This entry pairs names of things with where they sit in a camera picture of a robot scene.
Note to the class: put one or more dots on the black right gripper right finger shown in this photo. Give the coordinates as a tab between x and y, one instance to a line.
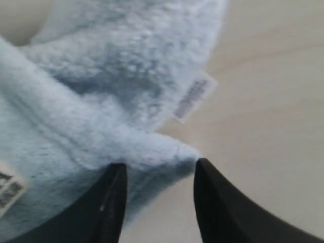
225	214

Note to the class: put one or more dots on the light blue fluffy towel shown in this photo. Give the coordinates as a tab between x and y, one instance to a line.
91	89

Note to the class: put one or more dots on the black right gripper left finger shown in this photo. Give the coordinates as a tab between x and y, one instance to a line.
97	216

